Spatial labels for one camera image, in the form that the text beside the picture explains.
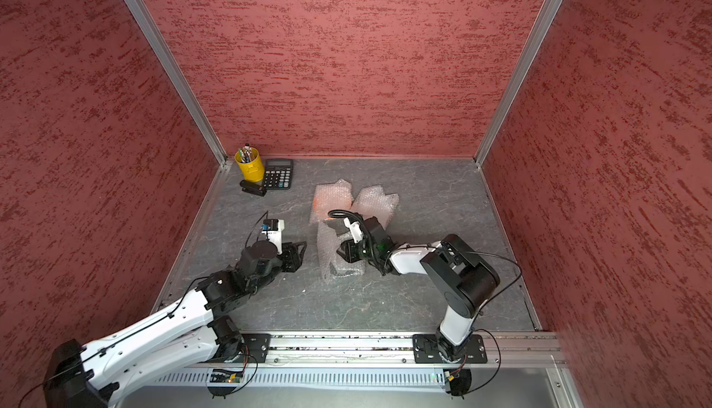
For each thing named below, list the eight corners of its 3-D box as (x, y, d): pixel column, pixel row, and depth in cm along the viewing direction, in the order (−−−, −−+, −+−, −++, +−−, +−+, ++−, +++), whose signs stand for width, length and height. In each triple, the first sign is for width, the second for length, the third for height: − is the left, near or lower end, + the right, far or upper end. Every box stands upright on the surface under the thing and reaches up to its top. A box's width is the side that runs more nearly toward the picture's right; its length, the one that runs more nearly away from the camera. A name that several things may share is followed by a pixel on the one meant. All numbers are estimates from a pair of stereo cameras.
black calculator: (259, 189, 113) (257, 185, 110) (268, 163, 122) (266, 158, 120) (291, 189, 113) (290, 185, 111) (297, 163, 122) (296, 159, 120)
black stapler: (240, 190, 112) (237, 185, 109) (245, 184, 114) (242, 178, 112) (264, 196, 110) (262, 191, 107) (269, 190, 112) (266, 184, 110)
